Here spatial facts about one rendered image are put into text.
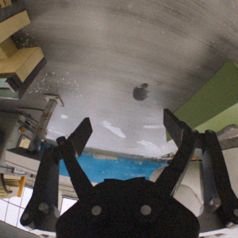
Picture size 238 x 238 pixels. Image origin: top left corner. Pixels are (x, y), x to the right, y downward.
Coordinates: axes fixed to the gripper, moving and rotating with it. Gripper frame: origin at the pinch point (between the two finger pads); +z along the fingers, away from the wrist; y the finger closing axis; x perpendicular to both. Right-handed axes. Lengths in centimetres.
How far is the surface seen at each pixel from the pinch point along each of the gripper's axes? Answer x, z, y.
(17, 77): 11.7, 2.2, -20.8
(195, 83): 3.2, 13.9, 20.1
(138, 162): -431, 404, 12
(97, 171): -401, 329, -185
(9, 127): -8, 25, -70
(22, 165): -11.7, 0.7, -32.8
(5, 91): 9.7, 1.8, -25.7
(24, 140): -20, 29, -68
